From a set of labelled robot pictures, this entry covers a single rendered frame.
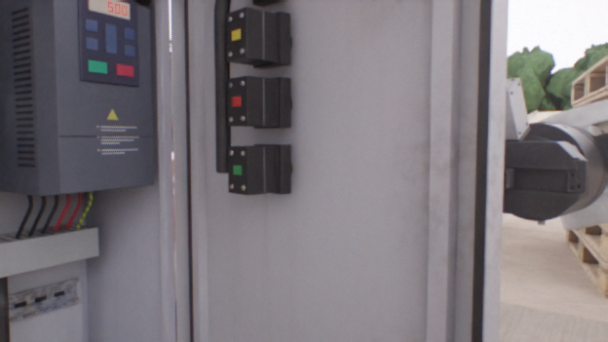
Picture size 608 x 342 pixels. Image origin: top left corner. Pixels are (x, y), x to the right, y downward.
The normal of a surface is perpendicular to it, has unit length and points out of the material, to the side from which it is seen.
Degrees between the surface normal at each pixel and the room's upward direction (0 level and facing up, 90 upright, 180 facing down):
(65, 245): 90
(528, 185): 90
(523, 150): 90
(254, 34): 90
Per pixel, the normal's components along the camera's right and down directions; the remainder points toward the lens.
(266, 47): 0.68, 0.05
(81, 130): 0.83, 0.04
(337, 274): -0.73, 0.04
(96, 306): -0.57, 0.06
